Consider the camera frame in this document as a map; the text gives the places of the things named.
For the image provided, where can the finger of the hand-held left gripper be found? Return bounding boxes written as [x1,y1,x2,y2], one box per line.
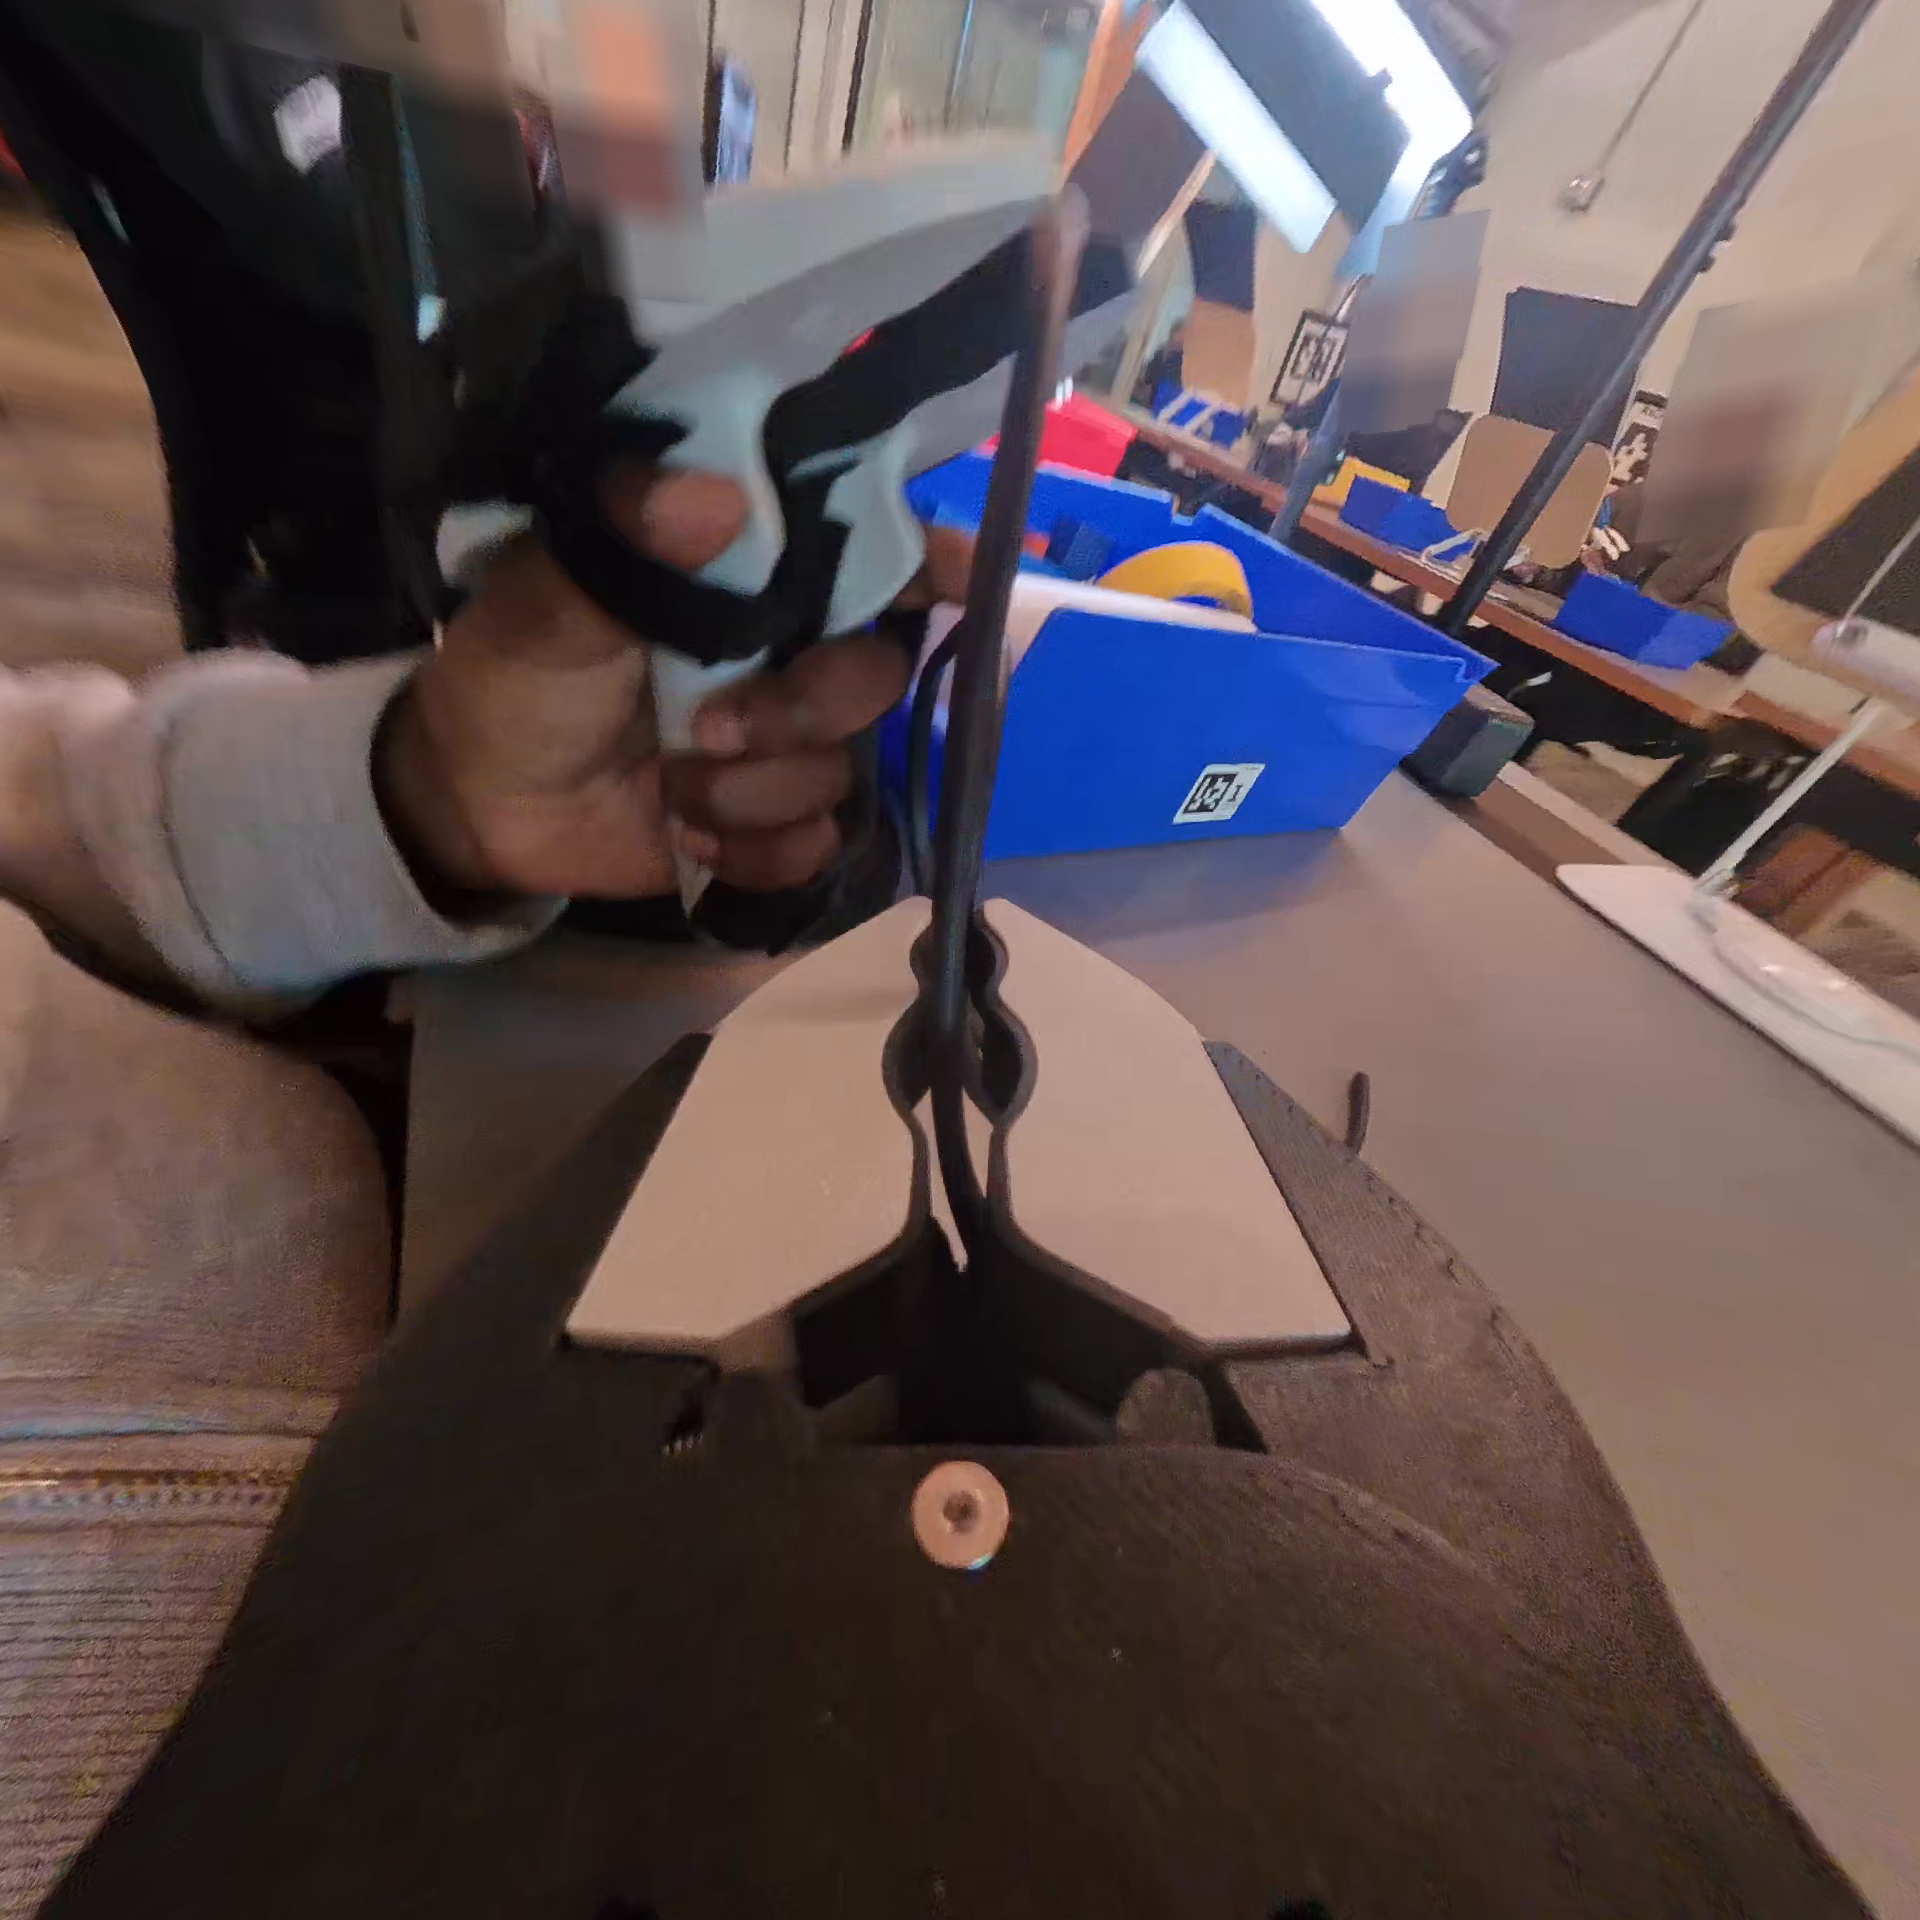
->
[839,277,1144,495]
[614,188,1059,361]

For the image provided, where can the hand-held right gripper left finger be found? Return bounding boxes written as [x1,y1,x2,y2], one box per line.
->
[566,900,969,1353]

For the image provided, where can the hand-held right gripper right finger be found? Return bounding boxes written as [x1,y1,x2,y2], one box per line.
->
[960,897,1356,1359]

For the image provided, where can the black cable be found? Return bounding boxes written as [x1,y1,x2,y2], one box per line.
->
[900,194,1087,1278]

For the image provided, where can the blue plastic bin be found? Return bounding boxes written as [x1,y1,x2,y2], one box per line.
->
[878,450,1501,865]

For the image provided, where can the person's left forearm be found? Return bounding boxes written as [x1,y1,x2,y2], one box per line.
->
[0,644,572,1022]

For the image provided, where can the background wooden desk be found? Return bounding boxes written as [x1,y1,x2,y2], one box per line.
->
[1141,404,1920,788]

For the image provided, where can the person's left hand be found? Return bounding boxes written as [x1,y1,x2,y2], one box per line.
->
[374,465,975,917]

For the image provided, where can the red plastic bin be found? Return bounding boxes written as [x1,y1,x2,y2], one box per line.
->
[982,398,1142,473]

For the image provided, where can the yellow tape roll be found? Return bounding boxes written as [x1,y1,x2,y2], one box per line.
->
[1102,540,1260,620]

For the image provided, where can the light panel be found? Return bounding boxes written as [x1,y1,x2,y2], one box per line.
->
[1132,0,1478,255]

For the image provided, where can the dark grey power adapter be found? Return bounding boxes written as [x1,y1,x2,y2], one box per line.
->
[1400,681,1535,798]

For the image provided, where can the black tripod pole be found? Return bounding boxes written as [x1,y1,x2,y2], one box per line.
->
[1439,0,1883,641]

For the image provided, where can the person's grey pants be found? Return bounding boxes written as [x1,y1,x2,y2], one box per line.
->
[0,900,413,1920]

